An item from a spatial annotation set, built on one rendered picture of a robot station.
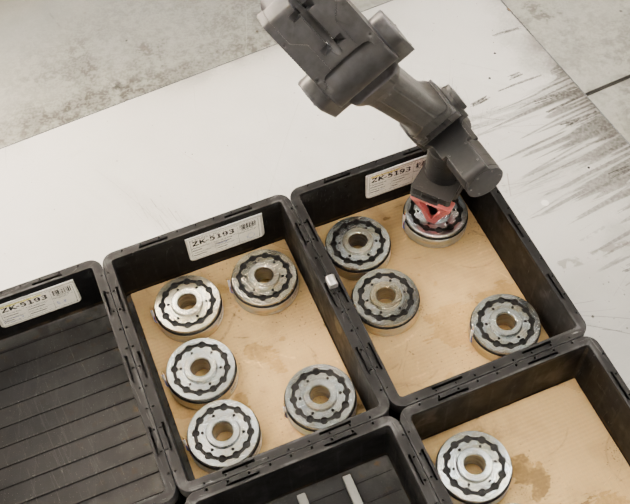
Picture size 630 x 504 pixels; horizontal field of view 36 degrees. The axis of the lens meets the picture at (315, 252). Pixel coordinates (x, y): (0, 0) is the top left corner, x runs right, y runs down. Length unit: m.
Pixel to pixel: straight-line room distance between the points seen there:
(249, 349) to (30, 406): 0.33
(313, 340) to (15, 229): 0.64
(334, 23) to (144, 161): 0.98
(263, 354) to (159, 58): 1.73
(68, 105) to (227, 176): 1.24
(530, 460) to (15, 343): 0.79
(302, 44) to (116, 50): 2.19
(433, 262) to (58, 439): 0.63
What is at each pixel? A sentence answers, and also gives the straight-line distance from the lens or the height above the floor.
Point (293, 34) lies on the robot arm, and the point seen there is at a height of 1.47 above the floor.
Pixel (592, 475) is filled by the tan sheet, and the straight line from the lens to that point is 1.40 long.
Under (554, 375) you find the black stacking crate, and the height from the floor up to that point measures 0.87.
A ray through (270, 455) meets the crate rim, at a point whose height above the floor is 0.93.
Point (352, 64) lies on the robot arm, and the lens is 0.95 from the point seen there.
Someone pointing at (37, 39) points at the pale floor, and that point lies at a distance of 3.21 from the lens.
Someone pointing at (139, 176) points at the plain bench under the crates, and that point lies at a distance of 1.84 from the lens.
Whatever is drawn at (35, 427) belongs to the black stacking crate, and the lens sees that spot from 1.47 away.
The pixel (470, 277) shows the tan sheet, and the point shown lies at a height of 0.83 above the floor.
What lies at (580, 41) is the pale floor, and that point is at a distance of 3.09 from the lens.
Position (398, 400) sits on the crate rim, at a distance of 1.30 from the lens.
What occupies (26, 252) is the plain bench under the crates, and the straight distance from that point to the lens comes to 1.79.
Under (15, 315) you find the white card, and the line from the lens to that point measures 1.50.
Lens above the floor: 2.11
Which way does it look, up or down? 57 degrees down
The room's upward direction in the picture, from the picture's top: 4 degrees counter-clockwise
